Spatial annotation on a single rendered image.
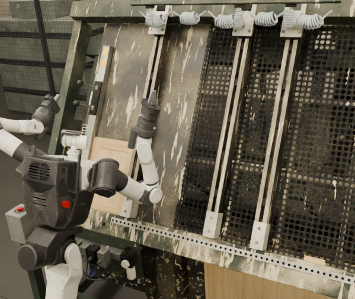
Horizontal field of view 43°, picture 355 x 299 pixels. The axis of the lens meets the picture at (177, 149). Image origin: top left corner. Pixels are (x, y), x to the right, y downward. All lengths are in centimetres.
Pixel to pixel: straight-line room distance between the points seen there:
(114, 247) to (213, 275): 58
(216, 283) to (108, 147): 99
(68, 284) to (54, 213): 41
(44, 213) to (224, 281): 110
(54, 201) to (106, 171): 25
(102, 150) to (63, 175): 68
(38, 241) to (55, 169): 35
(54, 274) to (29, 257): 25
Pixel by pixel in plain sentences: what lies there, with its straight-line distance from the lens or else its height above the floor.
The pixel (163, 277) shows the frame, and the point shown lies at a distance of 287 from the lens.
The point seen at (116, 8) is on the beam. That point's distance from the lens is 273.
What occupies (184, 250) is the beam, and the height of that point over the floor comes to 83.
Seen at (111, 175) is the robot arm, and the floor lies 133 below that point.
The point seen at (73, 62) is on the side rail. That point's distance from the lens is 286.
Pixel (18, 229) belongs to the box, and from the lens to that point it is 268.
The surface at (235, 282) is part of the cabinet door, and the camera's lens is 260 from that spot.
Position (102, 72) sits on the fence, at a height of 158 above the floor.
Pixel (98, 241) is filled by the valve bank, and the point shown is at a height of 75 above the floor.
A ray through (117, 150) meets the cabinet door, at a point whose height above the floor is 119.
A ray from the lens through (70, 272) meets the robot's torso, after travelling 222.
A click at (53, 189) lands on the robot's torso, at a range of 197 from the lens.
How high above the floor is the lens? 218
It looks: 23 degrees down
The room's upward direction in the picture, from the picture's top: 4 degrees counter-clockwise
